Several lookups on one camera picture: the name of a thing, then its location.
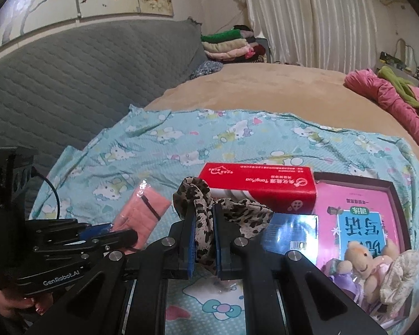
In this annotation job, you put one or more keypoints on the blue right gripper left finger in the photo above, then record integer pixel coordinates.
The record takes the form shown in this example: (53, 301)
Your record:
(187, 246)

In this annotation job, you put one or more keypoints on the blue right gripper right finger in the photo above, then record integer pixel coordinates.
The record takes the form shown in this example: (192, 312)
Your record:
(223, 238)

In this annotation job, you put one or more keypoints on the leopard print fabric scarf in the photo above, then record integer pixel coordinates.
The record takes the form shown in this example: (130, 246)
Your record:
(250, 216)

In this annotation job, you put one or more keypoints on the pink packaged cloth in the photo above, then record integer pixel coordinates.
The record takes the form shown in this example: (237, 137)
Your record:
(141, 213)

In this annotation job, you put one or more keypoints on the teddy bear purple dress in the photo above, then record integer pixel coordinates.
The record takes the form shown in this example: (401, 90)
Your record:
(341, 274)

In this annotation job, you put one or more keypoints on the teddy bear pink dress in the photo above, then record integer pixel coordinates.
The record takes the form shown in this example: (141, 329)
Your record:
(372, 270)

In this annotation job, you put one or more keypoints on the floral beige cloth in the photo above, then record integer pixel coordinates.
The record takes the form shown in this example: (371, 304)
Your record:
(399, 281)

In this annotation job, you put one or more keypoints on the person's left hand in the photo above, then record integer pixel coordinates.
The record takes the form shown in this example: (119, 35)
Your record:
(11, 301)

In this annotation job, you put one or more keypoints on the dark blue small box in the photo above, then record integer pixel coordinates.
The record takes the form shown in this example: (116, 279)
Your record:
(287, 232)

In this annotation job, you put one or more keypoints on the red white tissue box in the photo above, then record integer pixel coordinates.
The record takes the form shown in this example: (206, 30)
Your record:
(284, 189)

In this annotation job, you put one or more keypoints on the light blue cartoon sheet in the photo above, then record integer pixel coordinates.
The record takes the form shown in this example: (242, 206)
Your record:
(163, 147)

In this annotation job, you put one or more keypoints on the pink blue children's book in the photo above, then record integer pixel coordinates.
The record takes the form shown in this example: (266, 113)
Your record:
(367, 211)

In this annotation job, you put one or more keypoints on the tan bed blanket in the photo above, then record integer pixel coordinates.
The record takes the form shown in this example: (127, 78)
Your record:
(313, 94)

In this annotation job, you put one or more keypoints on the dark floral pillow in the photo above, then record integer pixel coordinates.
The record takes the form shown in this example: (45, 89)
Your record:
(206, 68)

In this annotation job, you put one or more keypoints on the grey quilted headboard cover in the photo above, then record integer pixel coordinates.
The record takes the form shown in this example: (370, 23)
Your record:
(64, 89)

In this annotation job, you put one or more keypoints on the stack of folded clothes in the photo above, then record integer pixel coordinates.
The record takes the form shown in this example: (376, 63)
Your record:
(237, 45)

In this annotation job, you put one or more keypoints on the pink quilted comforter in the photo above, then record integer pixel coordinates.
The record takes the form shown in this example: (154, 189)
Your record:
(369, 85)

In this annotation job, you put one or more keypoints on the green garment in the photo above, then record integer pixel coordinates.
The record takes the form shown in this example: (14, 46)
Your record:
(401, 85)

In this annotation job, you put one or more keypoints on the white striped curtain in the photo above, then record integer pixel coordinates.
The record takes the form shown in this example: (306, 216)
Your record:
(339, 35)

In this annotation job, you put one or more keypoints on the cluttered side desk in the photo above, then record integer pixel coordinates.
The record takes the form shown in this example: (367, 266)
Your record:
(402, 61)

